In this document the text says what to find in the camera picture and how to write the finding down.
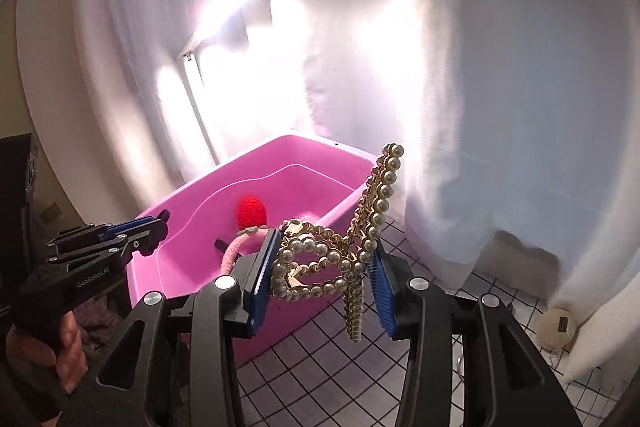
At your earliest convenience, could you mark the pink strawberry plush headband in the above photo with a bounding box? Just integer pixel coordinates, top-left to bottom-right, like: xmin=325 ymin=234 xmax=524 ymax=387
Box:
xmin=220 ymin=195 xmax=274 ymax=279

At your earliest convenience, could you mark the pearl hair claw clip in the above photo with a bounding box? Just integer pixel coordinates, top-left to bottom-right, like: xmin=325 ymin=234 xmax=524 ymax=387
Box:
xmin=270 ymin=143 xmax=405 ymax=345

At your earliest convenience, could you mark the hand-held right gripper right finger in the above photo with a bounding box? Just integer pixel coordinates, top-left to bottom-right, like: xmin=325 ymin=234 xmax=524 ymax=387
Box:
xmin=367 ymin=239 xmax=586 ymax=427

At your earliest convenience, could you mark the pink plastic bin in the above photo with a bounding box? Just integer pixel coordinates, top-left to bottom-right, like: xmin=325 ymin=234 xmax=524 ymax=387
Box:
xmin=126 ymin=134 xmax=382 ymax=365

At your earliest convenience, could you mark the beige round cushion compact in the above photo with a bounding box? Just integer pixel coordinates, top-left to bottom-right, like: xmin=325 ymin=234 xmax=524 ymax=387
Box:
xmin=537 ymin=307 xmax=581 ymax=351

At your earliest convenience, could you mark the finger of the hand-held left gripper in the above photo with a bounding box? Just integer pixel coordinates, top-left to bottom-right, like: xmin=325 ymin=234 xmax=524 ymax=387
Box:
xmin=47 ymin=209 xmax=171 ymax=250
xmin=46 ymin=227 xmax=169 ymax=267

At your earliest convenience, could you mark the white curtain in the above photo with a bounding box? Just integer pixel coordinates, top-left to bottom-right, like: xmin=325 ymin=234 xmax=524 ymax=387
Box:
xmin=70 ymin=0 xmax=640 ymax=383

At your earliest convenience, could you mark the black grid white tablecloth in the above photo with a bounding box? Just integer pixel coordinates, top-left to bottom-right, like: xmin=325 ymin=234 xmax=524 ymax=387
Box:
xmin=235 ymin=217 xmax=618 ymax=427

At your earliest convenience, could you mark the person's left hand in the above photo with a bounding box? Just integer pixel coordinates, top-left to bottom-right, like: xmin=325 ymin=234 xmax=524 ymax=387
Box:
xmin=5 ymin=308 xmax=90 ymax=397

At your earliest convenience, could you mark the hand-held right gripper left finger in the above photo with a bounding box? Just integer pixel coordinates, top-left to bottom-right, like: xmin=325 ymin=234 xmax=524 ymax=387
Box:
xmin=67 ymin=227 xmax=281 ymax=427

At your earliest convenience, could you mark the purple cloth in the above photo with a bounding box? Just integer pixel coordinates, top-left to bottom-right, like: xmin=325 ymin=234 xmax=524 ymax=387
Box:
xmin=75 ymin=299 xmax=128 ymax=350

